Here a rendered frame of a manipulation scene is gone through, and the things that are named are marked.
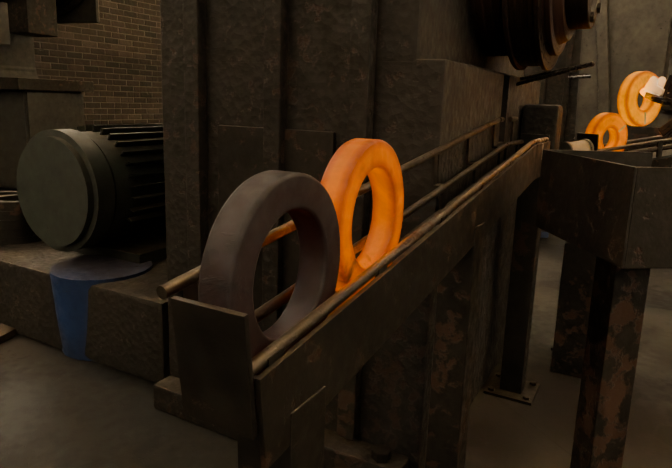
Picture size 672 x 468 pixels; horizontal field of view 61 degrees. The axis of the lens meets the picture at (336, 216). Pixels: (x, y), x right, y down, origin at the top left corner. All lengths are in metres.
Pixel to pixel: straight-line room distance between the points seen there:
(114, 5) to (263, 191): 8.00
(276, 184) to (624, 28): 3.88
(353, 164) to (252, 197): 0.17
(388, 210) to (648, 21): 3.60
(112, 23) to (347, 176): 7.85
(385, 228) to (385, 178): 0.07
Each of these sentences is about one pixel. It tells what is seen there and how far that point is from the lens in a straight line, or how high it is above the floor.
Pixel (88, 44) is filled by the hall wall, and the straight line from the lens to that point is 8.11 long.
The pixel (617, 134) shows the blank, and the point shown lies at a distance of 1.97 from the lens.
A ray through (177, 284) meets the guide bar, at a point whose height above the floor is 0.64.
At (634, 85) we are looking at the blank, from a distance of 1.84.
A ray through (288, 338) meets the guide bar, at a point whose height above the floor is 0.59.
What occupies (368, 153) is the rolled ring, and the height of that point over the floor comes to 0.74.
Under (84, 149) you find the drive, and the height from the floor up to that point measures 0.63.
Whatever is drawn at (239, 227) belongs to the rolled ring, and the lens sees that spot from 0.45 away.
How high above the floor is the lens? 0.79
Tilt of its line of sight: 11 degrees down
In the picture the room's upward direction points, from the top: 2 degrees clockwise
